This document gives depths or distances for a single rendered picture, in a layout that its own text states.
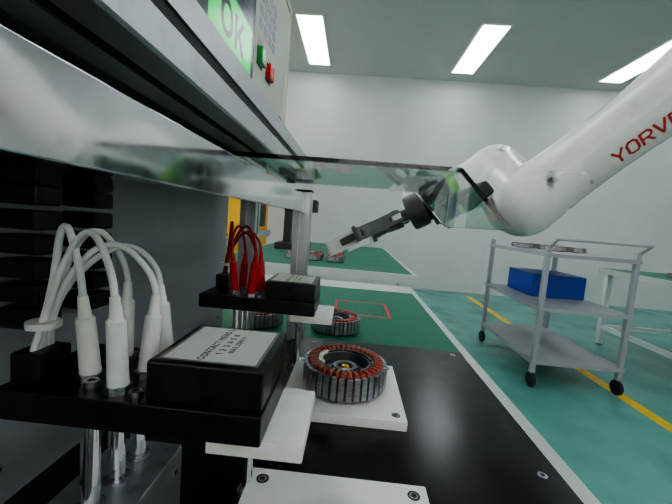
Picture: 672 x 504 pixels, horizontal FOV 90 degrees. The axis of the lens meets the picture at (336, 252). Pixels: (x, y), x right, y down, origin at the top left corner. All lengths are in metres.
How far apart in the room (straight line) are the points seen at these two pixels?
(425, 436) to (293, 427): 0.24
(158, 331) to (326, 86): 5.77
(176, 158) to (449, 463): 0.36
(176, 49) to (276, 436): 0.21
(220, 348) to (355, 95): 5.72
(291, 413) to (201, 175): 0.15
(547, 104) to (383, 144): 2.57
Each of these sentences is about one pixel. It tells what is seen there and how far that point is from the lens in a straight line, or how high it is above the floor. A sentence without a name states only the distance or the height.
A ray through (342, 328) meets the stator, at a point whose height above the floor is 0.77.
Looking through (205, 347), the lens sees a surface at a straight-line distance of 0.22.
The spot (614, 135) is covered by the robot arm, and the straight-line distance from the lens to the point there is 0.61.
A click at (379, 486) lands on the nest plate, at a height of 0.78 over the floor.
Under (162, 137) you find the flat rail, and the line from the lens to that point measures 0.18.
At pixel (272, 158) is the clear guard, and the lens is 0.37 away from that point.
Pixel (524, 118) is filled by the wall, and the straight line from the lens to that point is 6.33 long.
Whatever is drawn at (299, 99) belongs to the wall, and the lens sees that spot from 5.92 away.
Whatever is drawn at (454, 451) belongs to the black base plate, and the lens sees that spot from 0.43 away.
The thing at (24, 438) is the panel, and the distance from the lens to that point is 0.39.
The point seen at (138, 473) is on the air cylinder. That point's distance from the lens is 0.30.
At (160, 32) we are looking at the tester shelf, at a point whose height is 1.08.
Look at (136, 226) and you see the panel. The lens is 0.44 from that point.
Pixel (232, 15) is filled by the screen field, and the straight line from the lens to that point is 0.38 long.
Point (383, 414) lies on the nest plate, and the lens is 0.44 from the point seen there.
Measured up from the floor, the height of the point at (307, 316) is 0.88.
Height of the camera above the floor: 1.00
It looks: 5 degrees down
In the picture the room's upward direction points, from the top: 5 degrees clockwise
